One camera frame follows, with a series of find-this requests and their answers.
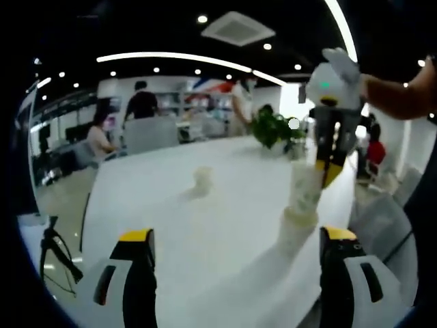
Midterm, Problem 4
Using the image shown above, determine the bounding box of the grey office chair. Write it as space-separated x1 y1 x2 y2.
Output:
124 115 180 155

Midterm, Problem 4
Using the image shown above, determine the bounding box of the black cable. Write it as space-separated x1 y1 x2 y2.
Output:
381 228 414 264

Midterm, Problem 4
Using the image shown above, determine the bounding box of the long curved ceiling light strip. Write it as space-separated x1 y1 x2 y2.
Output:
96 51 287 86

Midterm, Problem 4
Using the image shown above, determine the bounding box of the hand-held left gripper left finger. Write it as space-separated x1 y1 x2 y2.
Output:
70 228 158 328

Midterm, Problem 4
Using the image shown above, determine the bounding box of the standing display screen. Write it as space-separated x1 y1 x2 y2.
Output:
15 80 41 217

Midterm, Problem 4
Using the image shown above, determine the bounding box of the white shelving unit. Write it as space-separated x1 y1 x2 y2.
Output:
158 90 236 141

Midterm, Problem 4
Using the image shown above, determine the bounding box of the group of ceiling spotlights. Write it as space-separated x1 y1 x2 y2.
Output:
32 14 436 119

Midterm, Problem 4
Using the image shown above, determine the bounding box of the light grey chair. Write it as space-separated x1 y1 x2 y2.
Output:
350 193 419 308

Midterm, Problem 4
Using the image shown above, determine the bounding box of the white table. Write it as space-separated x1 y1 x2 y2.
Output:
80 135 359 328

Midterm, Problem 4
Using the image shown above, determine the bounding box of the straight ceiling light strip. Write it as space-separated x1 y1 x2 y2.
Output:
324 0 358 64

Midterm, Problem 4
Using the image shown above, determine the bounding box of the dark wall screen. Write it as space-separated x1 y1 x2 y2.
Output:
104 96 123 115

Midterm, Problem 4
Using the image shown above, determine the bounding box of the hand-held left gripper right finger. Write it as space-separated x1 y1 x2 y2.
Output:
319 225 412 328

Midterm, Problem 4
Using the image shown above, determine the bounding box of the person's black shirt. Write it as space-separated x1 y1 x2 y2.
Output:
402 160 437 310

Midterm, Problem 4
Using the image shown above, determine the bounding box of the red blue striped wall banner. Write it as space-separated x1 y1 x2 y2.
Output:
188 79 237 100

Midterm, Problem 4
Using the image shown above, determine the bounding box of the ceiling air conditioner vent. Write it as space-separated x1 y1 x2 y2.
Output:
200 11 276 47

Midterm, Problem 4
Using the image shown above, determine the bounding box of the potted green plant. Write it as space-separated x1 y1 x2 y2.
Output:
251 105 307 156

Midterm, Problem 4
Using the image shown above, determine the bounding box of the black tripod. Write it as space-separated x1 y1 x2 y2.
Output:
39 215 85 295

